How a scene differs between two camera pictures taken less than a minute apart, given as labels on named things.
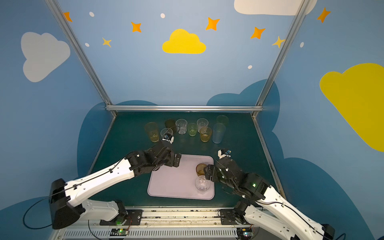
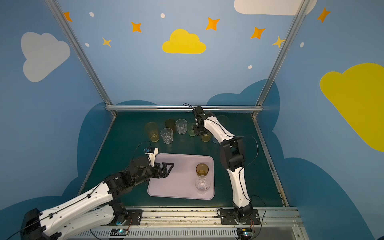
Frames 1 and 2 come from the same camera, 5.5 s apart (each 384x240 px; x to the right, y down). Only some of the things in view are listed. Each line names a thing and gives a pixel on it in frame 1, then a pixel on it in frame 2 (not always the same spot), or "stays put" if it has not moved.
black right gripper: [210, 173] → [197, 130]
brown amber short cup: [200, 169] stays put
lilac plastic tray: [180, 182] stays put
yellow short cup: [205, 133] stays put
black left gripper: [173, 158] → [159, 171]
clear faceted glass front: [202, 184] stays put
